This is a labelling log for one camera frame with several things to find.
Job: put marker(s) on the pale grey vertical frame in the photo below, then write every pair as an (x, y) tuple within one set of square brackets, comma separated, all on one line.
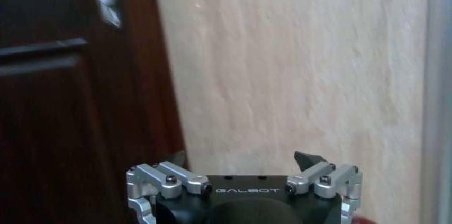
[(438, 89)]

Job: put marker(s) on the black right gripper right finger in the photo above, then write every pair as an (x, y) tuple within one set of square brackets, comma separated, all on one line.
[(328, 175)]

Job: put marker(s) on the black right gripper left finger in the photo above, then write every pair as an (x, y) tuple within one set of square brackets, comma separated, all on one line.
[(166, 177)]

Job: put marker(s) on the dark brown wooden cabinet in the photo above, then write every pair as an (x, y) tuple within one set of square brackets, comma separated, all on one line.
[(78, 102)]

